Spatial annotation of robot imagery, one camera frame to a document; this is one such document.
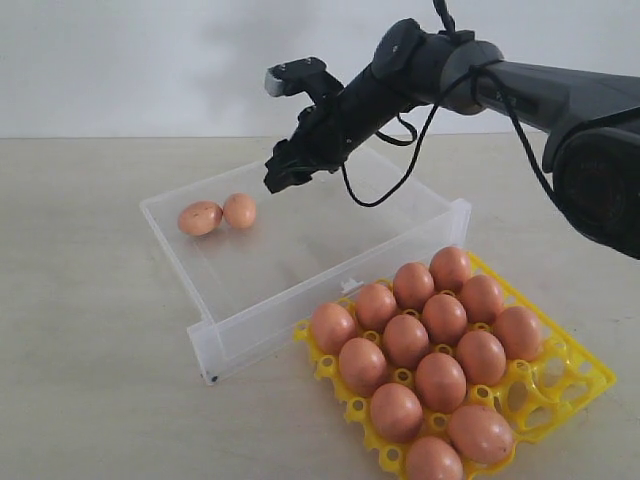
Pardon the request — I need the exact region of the clear plastic bin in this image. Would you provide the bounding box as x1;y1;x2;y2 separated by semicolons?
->
141;147;471;384

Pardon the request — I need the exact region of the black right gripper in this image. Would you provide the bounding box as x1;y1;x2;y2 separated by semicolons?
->
264;64;412;194

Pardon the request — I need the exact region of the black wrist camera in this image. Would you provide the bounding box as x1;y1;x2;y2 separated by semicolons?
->
264;57;344;104

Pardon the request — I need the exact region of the yellow plastic egg tray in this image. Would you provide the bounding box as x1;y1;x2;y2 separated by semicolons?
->
293;252;617;479

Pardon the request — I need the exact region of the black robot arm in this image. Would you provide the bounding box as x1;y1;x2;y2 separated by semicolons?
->
264;19;639;258

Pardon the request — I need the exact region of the brown egg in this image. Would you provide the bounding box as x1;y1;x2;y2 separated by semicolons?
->
310;303;357;355
223;193;257;229
415;352;467;414
429;245;472;292
382;314;429;370
455;330;506;386
458;274;504;325
493;305;543;361
370;383;424;443
447;405;515;465
338;337;389;397
421;293;467;346
177;200;223;237
393;262;435;311
355;283;398;332
405;436;464;480

